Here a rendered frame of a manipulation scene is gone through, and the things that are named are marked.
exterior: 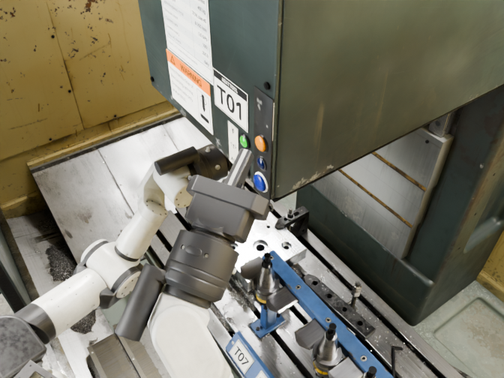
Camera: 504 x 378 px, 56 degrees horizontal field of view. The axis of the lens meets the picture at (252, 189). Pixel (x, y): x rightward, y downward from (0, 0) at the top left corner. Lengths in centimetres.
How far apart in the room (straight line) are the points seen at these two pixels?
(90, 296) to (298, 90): 68
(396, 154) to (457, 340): 81
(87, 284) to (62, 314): 8
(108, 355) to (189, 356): 113
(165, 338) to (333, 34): 44
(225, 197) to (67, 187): 156
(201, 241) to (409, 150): 92
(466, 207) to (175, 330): 103
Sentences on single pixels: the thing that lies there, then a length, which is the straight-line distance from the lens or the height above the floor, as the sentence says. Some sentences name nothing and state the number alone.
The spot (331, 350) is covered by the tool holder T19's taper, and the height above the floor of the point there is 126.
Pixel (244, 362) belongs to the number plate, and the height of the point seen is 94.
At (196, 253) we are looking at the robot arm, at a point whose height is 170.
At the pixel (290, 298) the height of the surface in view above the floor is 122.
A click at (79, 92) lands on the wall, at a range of 207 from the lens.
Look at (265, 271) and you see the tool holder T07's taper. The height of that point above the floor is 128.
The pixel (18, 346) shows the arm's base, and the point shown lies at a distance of 103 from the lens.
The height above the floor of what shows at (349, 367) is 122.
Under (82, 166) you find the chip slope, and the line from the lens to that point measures 219.
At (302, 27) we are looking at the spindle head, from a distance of 62.
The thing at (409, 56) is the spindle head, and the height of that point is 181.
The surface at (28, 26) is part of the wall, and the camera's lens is 192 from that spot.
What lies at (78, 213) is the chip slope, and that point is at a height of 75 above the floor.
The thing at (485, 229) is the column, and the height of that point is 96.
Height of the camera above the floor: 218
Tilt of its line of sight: 44 degrees down
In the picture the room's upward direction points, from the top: straight up
